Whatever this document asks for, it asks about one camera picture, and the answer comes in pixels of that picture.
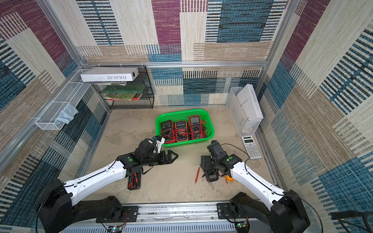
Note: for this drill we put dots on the white Folio box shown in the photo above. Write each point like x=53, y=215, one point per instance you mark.
x=109, y=74

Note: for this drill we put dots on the green plastic basket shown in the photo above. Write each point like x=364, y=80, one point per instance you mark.
x=184, y=115

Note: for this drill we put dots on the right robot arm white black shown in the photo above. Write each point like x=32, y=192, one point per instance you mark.
x=283, y=211

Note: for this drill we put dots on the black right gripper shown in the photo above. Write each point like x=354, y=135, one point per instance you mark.
x=208, y=163

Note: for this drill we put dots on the white file box holder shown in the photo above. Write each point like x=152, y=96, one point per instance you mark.
x=244, y=108

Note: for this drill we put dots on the green book on shelf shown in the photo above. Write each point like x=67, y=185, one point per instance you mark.
x=119, y=92

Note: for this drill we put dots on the black pocket multimeter with leads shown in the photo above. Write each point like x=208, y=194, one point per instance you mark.
x=134, y=181

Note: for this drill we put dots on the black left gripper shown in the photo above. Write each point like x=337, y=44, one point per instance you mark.
x=169, y=160

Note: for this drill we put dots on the yellow clamp meter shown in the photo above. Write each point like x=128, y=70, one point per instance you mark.
x=229, y=179

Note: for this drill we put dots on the red Delixi multimeter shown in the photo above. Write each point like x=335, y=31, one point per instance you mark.
x=196, y=127

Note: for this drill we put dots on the red Aneng multimeter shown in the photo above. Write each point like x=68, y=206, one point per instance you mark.
x=168, y=131

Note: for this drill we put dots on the black wire mesh shelf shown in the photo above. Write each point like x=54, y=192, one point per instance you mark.
x=144, y=101

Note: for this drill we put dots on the orange Victor multimeter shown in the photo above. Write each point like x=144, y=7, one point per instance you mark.
x=181, y=131

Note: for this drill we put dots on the white calculator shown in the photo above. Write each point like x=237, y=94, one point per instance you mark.
x=251, y=147

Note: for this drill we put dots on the white wire wall basket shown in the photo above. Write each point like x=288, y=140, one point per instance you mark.
x=71, y=93

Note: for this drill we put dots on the light blue cloth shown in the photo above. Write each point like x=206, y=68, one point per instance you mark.
x=66, y=115

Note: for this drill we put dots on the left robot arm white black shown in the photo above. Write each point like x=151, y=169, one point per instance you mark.
x=62, y=203

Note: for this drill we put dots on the small black multimeter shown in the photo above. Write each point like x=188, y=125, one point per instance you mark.
x=211, y=175

